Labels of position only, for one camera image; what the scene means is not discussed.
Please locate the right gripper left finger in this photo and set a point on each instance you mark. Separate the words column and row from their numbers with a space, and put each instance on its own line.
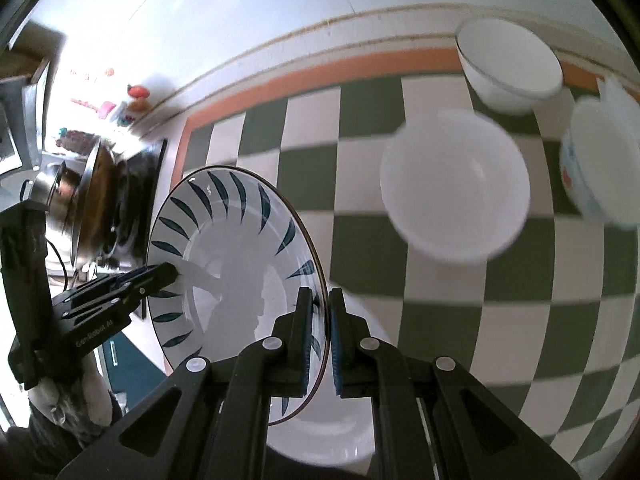
column 208, row 420

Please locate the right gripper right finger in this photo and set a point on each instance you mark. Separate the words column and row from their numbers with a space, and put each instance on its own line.
column 432, row 420

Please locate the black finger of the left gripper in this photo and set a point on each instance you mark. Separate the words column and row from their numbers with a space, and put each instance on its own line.
column 145, row 280

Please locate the blue leaf pattern plate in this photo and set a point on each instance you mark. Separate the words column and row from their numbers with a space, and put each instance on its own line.
column 242, row 253

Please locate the plain white bowl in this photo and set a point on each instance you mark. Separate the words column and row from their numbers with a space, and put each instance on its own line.
column 455, row 186

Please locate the gloved left hand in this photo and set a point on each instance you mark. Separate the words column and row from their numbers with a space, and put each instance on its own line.
column 83, row 405

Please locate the black stove top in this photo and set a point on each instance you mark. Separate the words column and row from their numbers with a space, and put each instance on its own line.
column 130, row 218

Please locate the steel pot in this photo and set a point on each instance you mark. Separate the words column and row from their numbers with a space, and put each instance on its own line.
column 56, row 187

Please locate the checkered green white mat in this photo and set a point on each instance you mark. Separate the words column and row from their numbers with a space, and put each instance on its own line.
column 551, row 325

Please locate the colourful food package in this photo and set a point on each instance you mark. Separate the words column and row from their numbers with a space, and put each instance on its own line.
column 136, row 105

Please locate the white bowl floral outside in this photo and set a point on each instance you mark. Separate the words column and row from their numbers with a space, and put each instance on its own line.
column 599, row 166

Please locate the white bowl dark rim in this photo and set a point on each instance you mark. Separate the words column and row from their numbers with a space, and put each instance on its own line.
column 508, row 66

